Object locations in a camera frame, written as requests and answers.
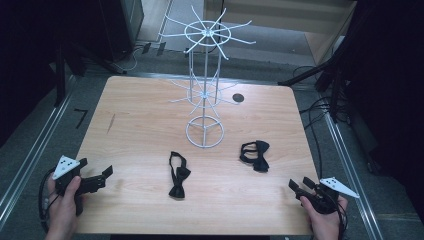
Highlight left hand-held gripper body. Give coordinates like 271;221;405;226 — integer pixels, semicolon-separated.
52;155;108;216

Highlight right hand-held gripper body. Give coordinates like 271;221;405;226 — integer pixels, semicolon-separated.
295;177;361;215

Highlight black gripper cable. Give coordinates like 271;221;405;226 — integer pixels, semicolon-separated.
334;196;350;240
37;168;57;234

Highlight aluminium floor rail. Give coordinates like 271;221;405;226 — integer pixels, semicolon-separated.
0;78;77;222
323;111;385;240

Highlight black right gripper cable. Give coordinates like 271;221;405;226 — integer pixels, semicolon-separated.
334;196;350;240

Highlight white wire display rack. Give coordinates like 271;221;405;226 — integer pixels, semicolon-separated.
158;4;258;149

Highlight black bow tie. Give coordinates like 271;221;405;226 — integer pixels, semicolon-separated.
168;150;192;200
239;139;271;173

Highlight person's left hand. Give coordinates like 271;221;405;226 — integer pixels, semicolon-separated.
44;175;83;240

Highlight black floor cables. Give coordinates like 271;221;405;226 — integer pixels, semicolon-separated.
292;64;342;179

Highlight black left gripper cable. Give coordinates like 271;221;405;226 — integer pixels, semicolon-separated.
37;168;57;234

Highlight person's right hand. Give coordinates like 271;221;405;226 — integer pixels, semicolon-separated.
299;194;349;240

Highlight light wooden furniture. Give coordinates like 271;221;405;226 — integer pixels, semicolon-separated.
203;0;358;67

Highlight dark cabinet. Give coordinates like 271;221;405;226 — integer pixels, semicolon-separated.
98;0;145;63

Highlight black metal stand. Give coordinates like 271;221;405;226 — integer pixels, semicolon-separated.
53;38;128;108
277;49;351;125

